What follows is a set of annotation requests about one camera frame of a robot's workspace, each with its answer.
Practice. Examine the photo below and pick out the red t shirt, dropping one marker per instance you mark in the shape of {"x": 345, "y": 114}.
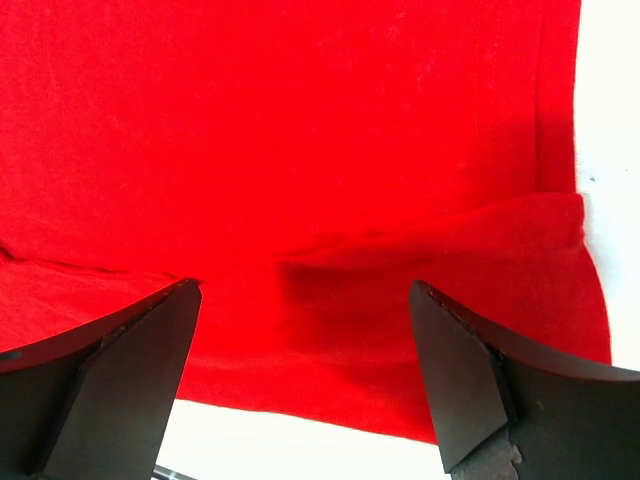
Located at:
{"x": 306, "y": 162}

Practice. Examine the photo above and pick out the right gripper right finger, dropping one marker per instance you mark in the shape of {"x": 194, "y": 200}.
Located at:
{"x": 504, "y": 406}

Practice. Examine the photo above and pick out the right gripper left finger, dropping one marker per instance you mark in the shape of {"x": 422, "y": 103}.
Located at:
{"x": 93, "y": 402}

